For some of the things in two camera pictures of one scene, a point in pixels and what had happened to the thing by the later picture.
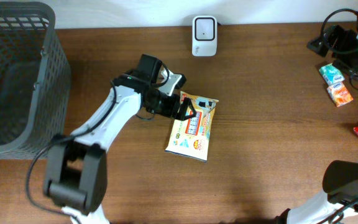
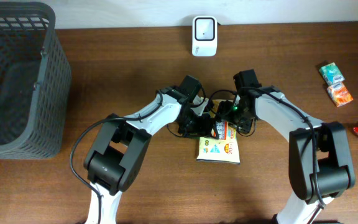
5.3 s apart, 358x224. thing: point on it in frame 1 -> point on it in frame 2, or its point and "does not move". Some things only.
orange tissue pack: [340, 94] does not move
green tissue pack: [331, 74] does not move
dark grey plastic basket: [25, 79] does not move
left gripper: [176, 106] -> [204, 126]
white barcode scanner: [204, 35] does not move
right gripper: [348, 38] -> [224, 110]
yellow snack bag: [191, 137] -> [222, 146]
